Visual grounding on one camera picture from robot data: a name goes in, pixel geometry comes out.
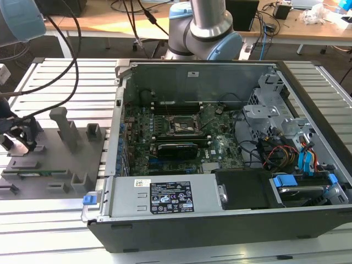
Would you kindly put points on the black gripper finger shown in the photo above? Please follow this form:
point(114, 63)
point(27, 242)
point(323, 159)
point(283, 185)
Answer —
point(30, 134)
point(6, 126)

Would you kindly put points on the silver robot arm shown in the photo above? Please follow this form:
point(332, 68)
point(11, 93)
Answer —
point(203, 22)

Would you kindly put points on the CPU socket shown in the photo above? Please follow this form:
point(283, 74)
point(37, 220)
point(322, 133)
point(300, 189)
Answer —
point(183, 127)

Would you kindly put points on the grey parts rack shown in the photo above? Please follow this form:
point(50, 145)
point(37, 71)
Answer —
point(57, 165)

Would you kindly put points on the green RAM stick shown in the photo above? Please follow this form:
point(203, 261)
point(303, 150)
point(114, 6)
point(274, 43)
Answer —
point(46, 173)

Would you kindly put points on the blue case latch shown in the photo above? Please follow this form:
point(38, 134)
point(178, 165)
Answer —
point(89, 200)

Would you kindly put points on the wooden office desk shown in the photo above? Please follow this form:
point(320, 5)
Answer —
point(302, 31)
point(56, 23)
point(110, 24)

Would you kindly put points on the grey case corner hinge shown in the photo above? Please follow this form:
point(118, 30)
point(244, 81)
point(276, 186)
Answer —
point(122, 68)

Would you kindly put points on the silver power supply unit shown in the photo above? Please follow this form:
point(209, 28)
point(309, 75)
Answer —
point(126, 198)

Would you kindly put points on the thin metal locking lever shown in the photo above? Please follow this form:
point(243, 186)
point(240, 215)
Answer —
point(166, 104)

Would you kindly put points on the black graphics card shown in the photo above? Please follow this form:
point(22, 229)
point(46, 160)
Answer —
point(176, 151)

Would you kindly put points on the black office chair base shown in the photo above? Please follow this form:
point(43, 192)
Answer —
point(145, 41)

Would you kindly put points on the white case sticker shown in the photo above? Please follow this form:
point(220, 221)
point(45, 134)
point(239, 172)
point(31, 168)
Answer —
point(193, 74)

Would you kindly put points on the silver chipset heatsink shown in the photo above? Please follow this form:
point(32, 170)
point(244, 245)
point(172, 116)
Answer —
point(211, 167)

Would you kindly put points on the round coin battery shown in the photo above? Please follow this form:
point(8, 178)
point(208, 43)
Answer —
point(218, 110)

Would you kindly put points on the black open PC case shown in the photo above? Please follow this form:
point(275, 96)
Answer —
point(192, 233)

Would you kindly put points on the green motherboard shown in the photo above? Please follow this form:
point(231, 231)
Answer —
point(225, 148)

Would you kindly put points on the silver drive cage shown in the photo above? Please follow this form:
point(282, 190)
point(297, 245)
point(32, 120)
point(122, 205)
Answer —
point(259, 111)

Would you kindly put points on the white power adapter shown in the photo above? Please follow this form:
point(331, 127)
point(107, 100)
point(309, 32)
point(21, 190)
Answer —
point(245, 50)

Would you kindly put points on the hard disk in blue carrier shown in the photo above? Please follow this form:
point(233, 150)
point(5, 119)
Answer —
point(286, 182)

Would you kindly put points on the small grey adapter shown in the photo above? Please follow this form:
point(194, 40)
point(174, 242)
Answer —
point(270, 27)

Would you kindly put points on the small black box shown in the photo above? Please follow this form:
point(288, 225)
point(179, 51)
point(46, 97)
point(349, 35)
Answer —
point(281, 12)

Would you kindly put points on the silver laptop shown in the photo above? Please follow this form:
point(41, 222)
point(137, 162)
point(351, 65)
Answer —
point(305, 2)

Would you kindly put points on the clear plastic wrap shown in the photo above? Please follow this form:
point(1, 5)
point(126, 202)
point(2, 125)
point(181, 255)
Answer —
point(313, 15)

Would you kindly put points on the white flat box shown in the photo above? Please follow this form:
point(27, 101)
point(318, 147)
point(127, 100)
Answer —
point(339, 21)

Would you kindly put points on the blue box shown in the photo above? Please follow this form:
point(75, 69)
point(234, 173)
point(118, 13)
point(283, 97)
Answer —
point(343, 4)

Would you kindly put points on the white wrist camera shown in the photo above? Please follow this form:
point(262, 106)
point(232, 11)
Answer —
point(4, 74)

